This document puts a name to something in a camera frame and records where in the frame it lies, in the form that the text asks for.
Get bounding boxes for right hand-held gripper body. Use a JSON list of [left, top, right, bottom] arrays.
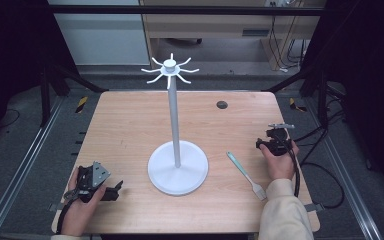
[[263, 123, 296, 157]]

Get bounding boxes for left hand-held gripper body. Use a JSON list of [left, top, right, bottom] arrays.
[[76, 161, 112, 204]]

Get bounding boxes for teal handled fork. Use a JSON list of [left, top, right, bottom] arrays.
[[226, 151, 268, 202]]

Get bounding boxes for white hook rack stand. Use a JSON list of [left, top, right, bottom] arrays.
[[140, 52, 210, 197]]

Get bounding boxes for person's right hand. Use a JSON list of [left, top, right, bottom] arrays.
[[259, 139, 300, 182]]

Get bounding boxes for person's left hand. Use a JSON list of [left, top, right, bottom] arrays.
[[60, 166, 108, 237]]

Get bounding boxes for yellow black striped tape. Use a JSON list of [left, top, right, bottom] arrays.
[[288, 97, 308, 113], [75, 95, 90, 114]]

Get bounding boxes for black curtain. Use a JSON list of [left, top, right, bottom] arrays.
[[300, 0, 384, 205], [0, 0, 80, 148]]

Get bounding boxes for light wooden desk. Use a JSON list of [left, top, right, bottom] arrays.
[[139, 0, 327, 70]]

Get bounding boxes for white cabinet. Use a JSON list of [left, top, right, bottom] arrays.
[[47, 0, 151, 67]]

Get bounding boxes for right hand-held gripper black cable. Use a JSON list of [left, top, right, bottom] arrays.
[[279, 133, 302, 199]]

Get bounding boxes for hand-held gripper black cable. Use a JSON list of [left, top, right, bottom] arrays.
[[279, 133, 302, 199], [55, 187, 85, 235]]

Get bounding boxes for left hand-held gripper black cable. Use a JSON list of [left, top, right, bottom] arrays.
[[55, 187, 85, 235]]

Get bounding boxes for black metal frame stand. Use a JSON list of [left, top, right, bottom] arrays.
[[39, 62, 110, 128], [262, 65, 330, 130]]

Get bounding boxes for black floor cable loop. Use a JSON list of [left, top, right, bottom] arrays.
[[299, 161, 346, 210]]

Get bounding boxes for grey metal floor rail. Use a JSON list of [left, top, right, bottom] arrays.
[[0, 95, 65, 240], [303, 96, 384, 240]]

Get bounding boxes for hanging desk cables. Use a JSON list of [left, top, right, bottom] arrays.
[[268, 0, 311, 73]]

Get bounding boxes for black horizontal frame bar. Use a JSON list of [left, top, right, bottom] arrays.
[[46, 4, 328, 17]]

